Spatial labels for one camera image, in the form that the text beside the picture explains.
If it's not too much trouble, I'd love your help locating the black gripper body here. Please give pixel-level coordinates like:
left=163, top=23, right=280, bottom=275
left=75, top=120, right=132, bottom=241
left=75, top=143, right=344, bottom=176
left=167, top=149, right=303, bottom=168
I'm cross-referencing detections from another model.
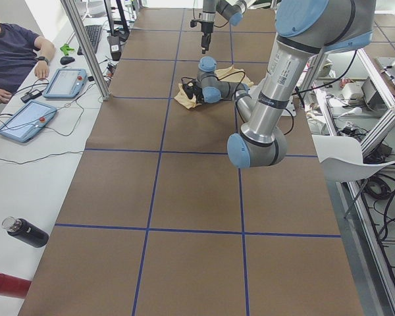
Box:
left=182, top=84, right=204, bottom=103
left=190, top=19, right=214, bottom=48

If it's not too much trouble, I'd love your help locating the cream long-sleeve printed shirt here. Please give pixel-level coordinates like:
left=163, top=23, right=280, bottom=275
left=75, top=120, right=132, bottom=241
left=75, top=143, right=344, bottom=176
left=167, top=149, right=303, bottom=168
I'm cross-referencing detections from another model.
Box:
left=174, top=65, right=255, bottom=109

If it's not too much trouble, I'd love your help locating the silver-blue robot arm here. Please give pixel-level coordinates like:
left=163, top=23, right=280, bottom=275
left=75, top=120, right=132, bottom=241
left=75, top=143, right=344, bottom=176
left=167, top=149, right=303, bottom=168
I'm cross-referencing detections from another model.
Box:
left=182, top=0, right=376, bottom=169
left=190, top=0, right=255, bottom=54

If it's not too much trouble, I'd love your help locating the black keyboard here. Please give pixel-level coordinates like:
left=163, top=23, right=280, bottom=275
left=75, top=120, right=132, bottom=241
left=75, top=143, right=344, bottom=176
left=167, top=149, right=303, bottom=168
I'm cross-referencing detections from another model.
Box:
left=84, top=25, right=103, bottom=53

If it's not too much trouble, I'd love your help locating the far blue teach pendant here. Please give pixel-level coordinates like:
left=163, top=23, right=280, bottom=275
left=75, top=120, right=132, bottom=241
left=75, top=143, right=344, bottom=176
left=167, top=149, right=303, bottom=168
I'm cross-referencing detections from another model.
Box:
left=42, top=68, right=88, bottom=99

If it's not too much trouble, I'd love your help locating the blue teach pendant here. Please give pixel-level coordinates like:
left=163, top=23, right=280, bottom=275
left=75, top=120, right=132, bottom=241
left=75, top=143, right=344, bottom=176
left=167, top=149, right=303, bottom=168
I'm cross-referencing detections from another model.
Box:
left=0, top=100, right=57, bottom=143
left=42, top=68, right=88, bottom=99

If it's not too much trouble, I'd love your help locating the black computer mouse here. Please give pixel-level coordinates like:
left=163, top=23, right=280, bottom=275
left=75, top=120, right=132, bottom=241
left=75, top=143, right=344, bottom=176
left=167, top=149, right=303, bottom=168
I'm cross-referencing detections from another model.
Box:
left=60, top=56, right=75, bottom=65

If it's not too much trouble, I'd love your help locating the green plastic object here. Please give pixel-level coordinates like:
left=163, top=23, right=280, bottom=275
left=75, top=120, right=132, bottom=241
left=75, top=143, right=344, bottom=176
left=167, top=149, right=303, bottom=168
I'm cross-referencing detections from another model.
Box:
left=60, top=43, right=74, bottom=56

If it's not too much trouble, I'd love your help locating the white plastic chair seat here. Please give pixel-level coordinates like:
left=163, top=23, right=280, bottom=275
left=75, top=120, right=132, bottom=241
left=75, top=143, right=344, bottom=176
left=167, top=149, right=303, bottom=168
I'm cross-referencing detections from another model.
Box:
left=312, top=135, right=395, bottom=182

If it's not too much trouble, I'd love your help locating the near blue teach pendant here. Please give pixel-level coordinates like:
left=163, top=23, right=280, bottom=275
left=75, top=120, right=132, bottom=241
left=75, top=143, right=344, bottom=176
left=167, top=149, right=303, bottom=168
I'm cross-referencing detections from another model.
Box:
left=0, top=100, right=57, bottom=143

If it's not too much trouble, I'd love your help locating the seated person in navy shirt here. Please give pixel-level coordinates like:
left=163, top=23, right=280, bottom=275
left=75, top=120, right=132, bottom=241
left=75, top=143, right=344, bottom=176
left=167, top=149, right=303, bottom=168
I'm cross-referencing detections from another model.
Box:
left=0, top=22, right=56, bottom=104

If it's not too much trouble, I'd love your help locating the black water bottle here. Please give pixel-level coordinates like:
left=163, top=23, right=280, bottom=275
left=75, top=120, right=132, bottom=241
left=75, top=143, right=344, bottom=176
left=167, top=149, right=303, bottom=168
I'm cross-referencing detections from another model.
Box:
left=1, top=217, right=49, bottom=248

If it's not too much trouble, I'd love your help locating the red cylinder bottle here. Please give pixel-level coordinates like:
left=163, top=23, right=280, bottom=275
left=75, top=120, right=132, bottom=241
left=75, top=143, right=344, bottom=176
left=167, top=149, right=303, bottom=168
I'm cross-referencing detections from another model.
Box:
left=0, top=273, right=32, bottom=299

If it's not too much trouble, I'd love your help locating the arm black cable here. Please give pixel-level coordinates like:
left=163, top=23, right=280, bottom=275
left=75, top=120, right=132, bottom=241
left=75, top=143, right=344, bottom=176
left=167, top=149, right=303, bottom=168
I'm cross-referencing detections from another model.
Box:
left=180, top=67, right=358, bottom=136

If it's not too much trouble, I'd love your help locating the aluminium frame post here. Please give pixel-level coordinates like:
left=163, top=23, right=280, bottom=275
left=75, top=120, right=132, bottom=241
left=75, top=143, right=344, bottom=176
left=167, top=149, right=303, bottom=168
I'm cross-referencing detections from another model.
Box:
left=61, top=0, right=110, bottom=101

